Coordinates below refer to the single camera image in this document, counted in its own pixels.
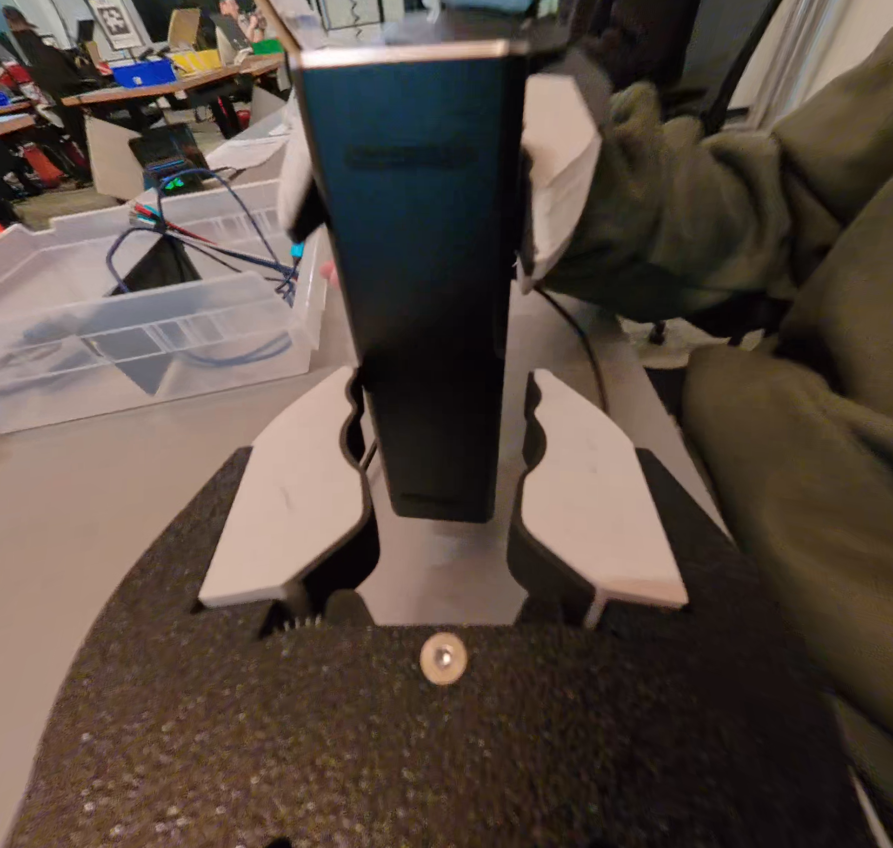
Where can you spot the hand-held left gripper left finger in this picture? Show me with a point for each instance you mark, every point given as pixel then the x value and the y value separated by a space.
pixel 293 513

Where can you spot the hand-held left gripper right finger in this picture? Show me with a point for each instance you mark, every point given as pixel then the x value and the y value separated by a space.
pixel 600 513

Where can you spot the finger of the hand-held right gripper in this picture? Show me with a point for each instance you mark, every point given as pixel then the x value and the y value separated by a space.
pixel 296 192
pixel 561 164

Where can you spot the clear plastic bin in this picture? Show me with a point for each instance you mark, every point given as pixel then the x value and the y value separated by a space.
pixel 70 374

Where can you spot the wood-top office desk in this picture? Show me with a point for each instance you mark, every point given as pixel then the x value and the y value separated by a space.
pixel 174 91

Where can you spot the power station with green display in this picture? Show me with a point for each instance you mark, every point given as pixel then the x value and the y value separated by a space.
pixel 167 157

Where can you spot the small green bin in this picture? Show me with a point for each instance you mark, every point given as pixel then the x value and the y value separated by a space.
pixel 268 47

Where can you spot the small yellow bin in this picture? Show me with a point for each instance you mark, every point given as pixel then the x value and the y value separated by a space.
pixel 195 61

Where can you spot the wooden document board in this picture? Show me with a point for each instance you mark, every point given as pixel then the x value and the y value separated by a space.
pixel 268 11

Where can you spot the white angled panel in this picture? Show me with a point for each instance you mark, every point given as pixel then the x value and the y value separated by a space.
pixel 111 161

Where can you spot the person's green jacket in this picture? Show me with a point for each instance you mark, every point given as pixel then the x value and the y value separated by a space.
pixel 788 478

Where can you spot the small blue bin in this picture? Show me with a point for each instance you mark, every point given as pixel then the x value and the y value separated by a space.
pixel 143 74

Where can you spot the fiducial marker sign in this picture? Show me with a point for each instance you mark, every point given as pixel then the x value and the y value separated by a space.
pixel 113 21

